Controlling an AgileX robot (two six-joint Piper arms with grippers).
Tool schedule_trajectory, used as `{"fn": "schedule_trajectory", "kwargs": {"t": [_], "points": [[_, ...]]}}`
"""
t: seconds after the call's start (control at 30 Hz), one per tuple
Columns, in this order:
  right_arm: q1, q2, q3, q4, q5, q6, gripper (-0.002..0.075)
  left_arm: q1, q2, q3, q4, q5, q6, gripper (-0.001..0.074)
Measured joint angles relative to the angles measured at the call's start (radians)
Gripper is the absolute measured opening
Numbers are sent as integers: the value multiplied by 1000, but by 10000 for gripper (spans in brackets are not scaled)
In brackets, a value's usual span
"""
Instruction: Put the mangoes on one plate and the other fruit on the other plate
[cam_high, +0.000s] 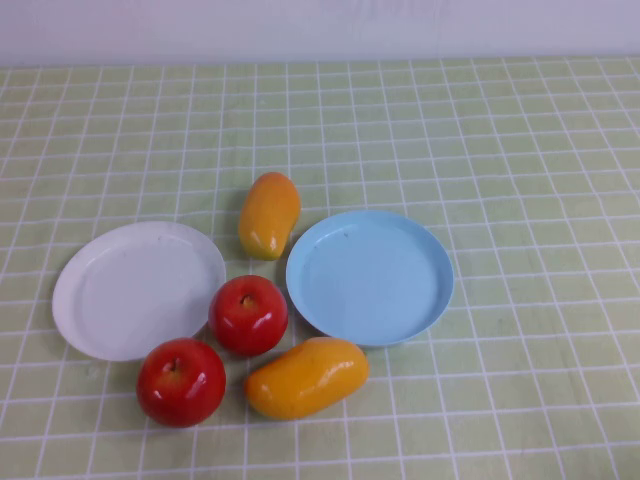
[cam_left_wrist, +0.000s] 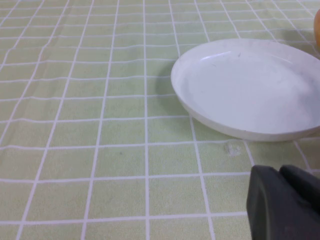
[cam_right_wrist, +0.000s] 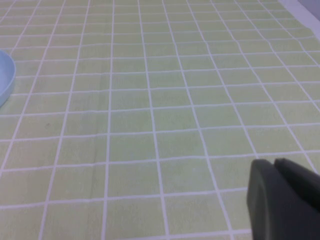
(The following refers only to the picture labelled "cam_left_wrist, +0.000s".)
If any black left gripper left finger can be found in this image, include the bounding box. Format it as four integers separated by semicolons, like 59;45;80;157
246;164;320;240

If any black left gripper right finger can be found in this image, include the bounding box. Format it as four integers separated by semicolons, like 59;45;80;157
278;164;320;216

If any orange yellow mango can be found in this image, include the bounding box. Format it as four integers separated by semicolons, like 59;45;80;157
313;9;320;48

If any white round plate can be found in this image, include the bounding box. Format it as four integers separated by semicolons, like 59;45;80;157
170;38;320;143

